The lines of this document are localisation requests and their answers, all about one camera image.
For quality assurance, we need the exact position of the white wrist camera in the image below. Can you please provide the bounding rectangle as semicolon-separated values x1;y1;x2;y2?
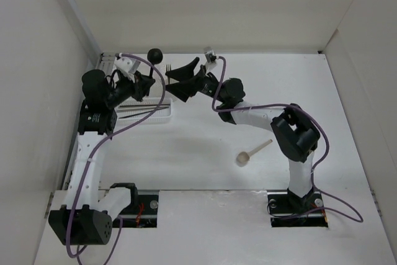
204;47;218;73
114;56;140;79

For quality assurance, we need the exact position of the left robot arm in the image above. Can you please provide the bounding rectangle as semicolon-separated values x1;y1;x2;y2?
48;70;155;246

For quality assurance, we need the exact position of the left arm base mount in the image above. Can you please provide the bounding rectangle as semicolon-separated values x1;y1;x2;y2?
120;190;159;228

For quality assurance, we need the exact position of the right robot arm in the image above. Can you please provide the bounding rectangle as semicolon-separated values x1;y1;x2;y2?
166;58;320;212

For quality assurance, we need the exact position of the cream spoon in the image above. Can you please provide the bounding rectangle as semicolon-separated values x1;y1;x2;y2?
236;139;273;166

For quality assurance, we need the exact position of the white perforated square box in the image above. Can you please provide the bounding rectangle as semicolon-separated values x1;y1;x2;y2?
147;71;163;97

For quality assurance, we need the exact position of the white perforated flat tray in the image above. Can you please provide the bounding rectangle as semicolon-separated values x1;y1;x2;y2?
116;97;174;125

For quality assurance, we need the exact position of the silver metal chopstick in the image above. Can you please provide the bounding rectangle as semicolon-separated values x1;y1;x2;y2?
129;106;169;113

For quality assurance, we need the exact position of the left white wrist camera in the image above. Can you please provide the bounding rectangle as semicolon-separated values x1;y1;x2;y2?
114;56;140;79

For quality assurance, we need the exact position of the black spoon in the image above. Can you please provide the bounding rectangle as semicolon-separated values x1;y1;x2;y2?
146;48;163;66

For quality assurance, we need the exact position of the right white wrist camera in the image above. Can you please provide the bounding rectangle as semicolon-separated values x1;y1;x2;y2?
204;47;218;73

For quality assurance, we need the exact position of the brown wooden fork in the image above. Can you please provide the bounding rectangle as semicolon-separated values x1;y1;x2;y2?
166;64;172;84

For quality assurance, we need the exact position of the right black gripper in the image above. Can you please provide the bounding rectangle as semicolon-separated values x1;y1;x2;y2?
164;56;227;103

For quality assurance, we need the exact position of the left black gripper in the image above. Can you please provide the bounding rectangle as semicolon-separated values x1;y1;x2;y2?
105;70;154;108

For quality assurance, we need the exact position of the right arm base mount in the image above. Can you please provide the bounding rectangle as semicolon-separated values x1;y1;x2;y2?
267;190;328;228

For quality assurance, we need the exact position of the black thin chopstick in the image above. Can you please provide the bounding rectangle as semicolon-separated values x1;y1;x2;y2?
118;107;171;119

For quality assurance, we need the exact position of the cream cylindrical cup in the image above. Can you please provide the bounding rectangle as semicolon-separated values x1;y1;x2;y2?
166;90;179;102

